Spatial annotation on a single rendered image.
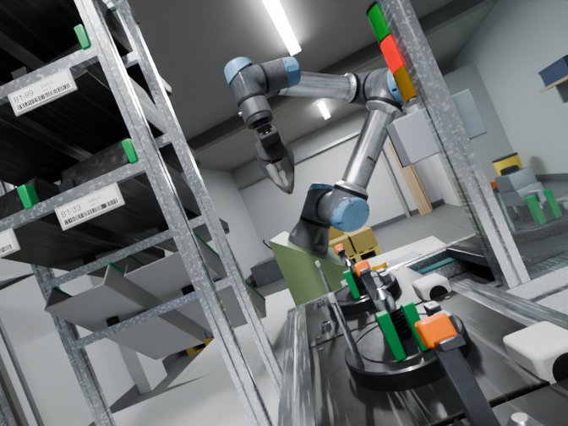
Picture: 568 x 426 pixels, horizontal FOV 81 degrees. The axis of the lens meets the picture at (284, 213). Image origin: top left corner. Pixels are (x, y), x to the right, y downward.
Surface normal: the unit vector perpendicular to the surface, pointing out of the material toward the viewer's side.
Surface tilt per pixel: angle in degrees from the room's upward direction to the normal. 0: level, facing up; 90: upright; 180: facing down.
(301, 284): 90
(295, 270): 90
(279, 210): 90
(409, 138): 90
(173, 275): 135
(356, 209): 119
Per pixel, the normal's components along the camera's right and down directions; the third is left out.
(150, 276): 0.14, 0.70
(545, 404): -0.39, -0.92
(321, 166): -0.22, 0.08
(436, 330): -0.18, -0.34
